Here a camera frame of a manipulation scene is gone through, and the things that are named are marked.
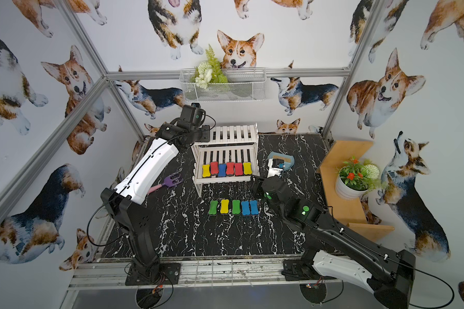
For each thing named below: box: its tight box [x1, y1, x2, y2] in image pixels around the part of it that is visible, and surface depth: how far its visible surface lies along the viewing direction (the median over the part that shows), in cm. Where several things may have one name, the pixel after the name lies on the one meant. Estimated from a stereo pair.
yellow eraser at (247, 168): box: [242, 161, 253, 176], surface depth 91 cm
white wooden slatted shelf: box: [192, 122, 260, 198], surface depth 90 cm
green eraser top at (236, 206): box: [232, 199, 241, 215], surface depth 92 cm
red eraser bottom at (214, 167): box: [210, 161, 220, 175], surface depth 90 cm
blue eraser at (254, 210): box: [249, 199, 260, 216], surface depth 92 cm
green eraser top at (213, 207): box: [208, 199, 219, 216], surface depth 92 cm
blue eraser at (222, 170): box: [217, 163, 227, 178], surface depth 88 cm
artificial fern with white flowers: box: [189, 44, 229, 90], surface depth 82 cm
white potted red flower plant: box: [335, 156, 387, 201], surface depth 78 cm
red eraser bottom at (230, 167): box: [226, 161, 235, 177], surface depth 90 cm
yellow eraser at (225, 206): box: [220, 198, 230, 214], surface depth 92 cm
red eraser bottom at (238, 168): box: [233, 162, 243, 176], surface depth 90 cm
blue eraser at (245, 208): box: [241, 200, 251, 216], surface depth 92 cm
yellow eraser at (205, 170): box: [201, 164, 211, 178], surface depth 90 cm
